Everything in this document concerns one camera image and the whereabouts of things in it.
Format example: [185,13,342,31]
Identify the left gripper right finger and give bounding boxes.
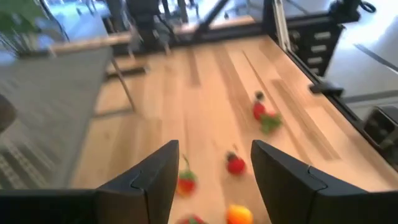
[250,139,398,224]

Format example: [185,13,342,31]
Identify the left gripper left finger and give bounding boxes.
[0,139,180,224]

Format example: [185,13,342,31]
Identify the red strawberry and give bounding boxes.
[176,214,206,224]
[260,112,283,135]
[176,154,197,197]

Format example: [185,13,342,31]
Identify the small orange yellow fruit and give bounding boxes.
[226,204,254,224]

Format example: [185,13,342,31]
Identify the black floor box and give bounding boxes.
[363,105,398,150]

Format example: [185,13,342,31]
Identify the grey perforated metal shelf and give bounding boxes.
[0,45,149,190]

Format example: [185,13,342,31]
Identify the black drawer cabinet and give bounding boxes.
[289,23,345,77]

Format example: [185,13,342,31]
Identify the white aluminium bar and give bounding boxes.
[272,0,294,53]

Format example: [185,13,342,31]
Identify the green plant in white pot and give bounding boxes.
[0,0,68,57]

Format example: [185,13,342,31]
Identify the black edge bracket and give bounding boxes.
[309,82,345,98]

